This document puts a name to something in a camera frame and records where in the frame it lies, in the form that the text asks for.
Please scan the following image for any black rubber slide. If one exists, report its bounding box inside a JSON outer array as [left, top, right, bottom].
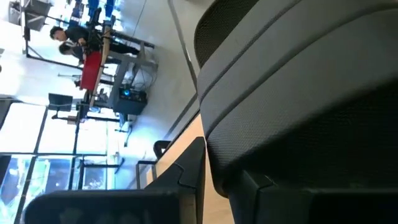
[[193, 0, 398, 200]]

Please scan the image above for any black computer tower blue light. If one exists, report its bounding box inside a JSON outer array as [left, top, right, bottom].
[[113, 86, 148, 116]]

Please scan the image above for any black monitor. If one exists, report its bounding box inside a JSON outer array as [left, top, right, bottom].
[[48, 93, 74, 112]]

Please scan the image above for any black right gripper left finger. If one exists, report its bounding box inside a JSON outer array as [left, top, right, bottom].
[[24, 136, 206, 224]]

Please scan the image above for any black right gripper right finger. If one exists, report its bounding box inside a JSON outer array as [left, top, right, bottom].
[[226, 169, 398, 224]]

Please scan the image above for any person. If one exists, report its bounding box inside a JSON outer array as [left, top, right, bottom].
[[49, 26, 141, 56], [58, 42, 122, 65]]

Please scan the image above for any red table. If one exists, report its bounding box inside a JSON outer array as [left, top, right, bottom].
[[79, 26, 159, 108]]

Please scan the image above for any black metal table frame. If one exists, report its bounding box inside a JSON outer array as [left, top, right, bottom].
[[152, 107, 201, 160]]

